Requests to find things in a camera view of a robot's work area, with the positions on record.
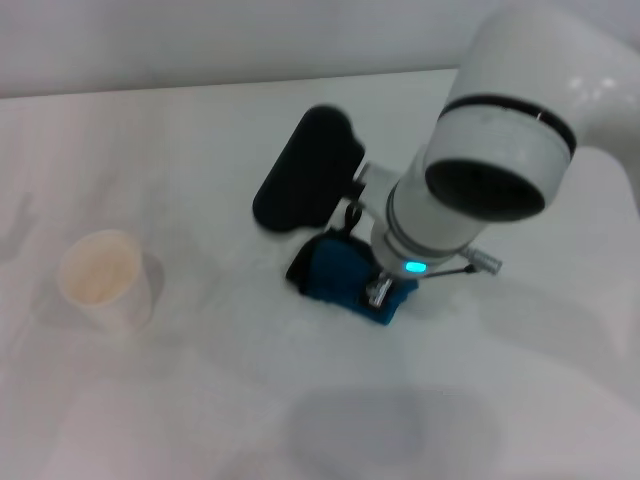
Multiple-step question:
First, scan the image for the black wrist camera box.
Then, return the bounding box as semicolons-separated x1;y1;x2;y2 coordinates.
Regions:
251;104;370;234

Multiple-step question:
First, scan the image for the silver plug with black cable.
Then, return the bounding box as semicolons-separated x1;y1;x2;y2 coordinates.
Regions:
423;246;503;282

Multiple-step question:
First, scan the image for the white paper cup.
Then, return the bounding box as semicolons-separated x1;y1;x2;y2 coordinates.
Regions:
56;229;154;334

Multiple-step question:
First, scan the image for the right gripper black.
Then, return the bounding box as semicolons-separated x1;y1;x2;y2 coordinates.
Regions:
360;270;401;311

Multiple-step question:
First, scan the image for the blue rag with black trim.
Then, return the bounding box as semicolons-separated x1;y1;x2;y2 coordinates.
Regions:
285;199;420;327

